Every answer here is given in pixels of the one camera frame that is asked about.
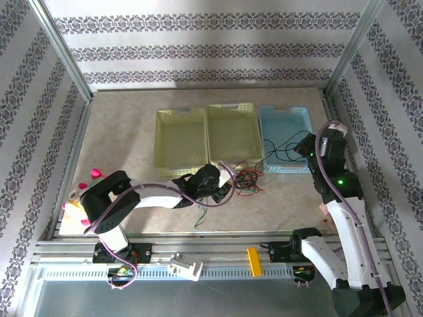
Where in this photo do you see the thin teal cable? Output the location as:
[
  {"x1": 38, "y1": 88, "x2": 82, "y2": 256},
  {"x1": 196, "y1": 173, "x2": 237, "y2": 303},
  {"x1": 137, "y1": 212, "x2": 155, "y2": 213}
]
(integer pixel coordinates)
[{"x1": 237, "y1": 184, "x2": 264, "y2": 194}]

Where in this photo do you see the thin red cable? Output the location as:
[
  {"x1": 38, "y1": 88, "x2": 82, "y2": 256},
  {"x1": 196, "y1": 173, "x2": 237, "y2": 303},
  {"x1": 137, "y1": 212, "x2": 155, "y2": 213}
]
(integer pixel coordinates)
[{"x1": 233, "y1": 160, "x2": 265, "y2": 196}]

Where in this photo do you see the thin dark green cable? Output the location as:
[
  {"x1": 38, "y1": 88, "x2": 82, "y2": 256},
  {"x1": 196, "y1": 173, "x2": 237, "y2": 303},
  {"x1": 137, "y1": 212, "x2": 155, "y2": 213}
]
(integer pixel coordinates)
[{"x1": 194, "y1": 194, "x2": 212, "y2": 229}]

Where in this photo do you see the thin black cable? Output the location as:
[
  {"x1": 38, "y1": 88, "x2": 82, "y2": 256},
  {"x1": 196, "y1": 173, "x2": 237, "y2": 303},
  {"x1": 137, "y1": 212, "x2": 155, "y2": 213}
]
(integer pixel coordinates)
[{"x1": 235, "y1": 130, "x2": 310, "y2": 192}]

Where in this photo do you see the light blue perforated plastic basket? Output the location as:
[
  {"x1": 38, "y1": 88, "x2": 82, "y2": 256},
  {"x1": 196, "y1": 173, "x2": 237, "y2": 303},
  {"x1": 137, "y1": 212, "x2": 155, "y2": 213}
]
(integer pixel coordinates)
[{"x1": 258, "y1": 106, "x2": 315, "y2": 175}]

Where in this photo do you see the pale green perforated plastic basket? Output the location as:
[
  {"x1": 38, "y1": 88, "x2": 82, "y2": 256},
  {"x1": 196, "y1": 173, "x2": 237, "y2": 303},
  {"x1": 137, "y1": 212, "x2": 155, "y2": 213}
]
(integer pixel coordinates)
[{"x1": 154, "y1": 107, "x2": 209, "y2": 178}]

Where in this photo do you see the pale yellow perforated plastic basket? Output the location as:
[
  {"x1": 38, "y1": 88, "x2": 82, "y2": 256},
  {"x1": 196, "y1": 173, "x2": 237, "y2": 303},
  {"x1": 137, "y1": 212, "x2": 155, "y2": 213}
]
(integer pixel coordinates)
[{"x1": 205, "y1": 102, "x2": 265, "y2": 168}]

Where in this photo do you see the yellow plastic block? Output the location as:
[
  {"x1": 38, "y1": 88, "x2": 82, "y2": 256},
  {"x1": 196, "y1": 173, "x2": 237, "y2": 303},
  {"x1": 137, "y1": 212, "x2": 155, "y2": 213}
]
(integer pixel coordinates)
[{"x1": 247, "y1": 246, "x2": 264, "y2": 277}]

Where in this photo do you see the colourful plush toy with eyes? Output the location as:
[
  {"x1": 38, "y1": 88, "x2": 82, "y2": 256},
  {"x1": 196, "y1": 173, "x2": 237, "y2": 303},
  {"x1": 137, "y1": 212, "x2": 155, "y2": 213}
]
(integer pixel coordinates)
[{"x1": 61, "y1": 168, "x2": 112, "y2": 227}]

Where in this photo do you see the aluminium profile rail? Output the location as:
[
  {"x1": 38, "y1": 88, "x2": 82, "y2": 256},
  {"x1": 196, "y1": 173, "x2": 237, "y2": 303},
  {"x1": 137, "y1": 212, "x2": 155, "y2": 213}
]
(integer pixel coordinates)
[{"x1": 31, "y1": 230, "x2": 391, "y2": 267}]

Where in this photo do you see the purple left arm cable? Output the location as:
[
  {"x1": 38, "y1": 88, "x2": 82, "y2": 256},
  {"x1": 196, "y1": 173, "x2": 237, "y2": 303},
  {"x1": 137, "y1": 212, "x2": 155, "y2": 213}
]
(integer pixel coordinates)
[{"x1": 82, "y1": 160, "x2": 237, "y2": 291}]

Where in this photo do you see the slotted grey cable duct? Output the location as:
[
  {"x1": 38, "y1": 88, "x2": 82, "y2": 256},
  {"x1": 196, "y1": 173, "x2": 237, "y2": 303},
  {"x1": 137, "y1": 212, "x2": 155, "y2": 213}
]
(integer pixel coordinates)
[{"x1": 42, "y1": 265, "x2": 318, "y2": 282}]

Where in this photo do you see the white plastic bracket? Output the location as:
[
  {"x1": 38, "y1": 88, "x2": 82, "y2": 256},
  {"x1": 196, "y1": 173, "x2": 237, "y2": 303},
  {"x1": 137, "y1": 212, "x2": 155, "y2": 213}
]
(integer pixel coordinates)
[{"x1": 167, "y1": 252, "x2": 204, "y2": 282}]

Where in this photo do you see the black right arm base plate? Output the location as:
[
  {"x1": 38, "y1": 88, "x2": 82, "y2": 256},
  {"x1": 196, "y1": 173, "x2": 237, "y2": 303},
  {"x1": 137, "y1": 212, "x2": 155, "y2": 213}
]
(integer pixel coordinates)
[{"x1": 260, "y1": 240, "x2": 300, "y2": 264}]

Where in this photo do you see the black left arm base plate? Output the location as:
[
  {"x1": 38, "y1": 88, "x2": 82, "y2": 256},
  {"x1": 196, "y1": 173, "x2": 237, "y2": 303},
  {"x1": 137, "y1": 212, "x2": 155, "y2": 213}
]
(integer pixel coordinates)
[{"x1": 92, "y1": 242, "x2": 153, "y2": 265}]

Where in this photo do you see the aluminium frame post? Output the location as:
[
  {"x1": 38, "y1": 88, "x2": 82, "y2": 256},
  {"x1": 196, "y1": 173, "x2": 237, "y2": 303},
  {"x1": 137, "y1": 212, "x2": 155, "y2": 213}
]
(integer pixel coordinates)
[
  {"x1": 28, "y1": 0, "x2": 95, "y2": 103},
  {"x1": 325, "y1": 0, "x2": 387, "y2": 97}
]

